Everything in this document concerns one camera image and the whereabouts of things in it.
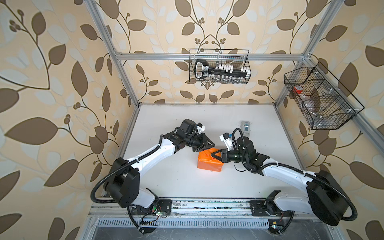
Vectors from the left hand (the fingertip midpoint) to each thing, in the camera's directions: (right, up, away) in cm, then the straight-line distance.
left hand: (216, 144), depth 74 cm
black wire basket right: (+54, +22, 0) cm, 58 cm away
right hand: (-1, -7, +4) cm, 8 cm away
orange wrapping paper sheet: (-5, -10, +4) cm, 11 cm away
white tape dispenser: (+24, +7, +28) cm, 37 cm away
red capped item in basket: (+51, +31, +14) cm, 61 cm away
